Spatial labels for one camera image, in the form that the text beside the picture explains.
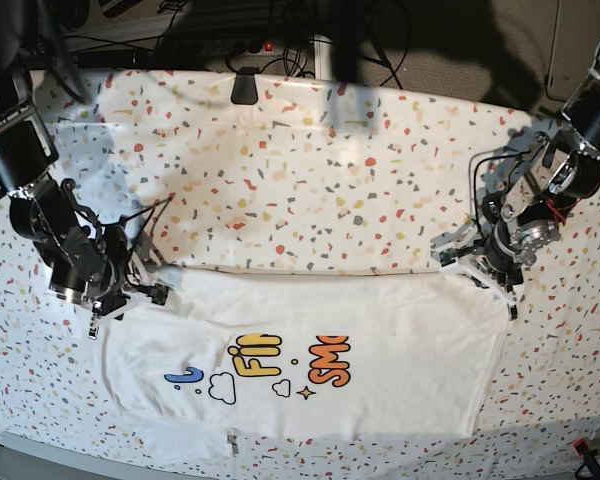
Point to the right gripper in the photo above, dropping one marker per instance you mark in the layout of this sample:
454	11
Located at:
90	271

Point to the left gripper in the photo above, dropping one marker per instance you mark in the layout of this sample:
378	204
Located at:
506	251

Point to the white printed T-shirt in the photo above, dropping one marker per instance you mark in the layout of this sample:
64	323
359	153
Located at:
301	358

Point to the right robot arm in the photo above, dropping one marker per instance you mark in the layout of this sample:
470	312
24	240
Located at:
42	210

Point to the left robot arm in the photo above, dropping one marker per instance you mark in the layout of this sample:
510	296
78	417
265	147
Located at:
520	199

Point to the black table clamp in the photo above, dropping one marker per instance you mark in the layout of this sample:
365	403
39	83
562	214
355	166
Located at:
244	90

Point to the red clamp bottom right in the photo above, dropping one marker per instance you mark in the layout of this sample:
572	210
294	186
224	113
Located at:
590	467

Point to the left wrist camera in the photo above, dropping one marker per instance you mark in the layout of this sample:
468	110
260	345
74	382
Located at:
448	257

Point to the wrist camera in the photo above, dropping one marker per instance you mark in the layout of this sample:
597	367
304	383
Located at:
448	257
159	294

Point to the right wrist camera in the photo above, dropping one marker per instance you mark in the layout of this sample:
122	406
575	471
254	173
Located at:
159	294

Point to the white metal post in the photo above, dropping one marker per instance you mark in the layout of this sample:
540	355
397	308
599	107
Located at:
323	51

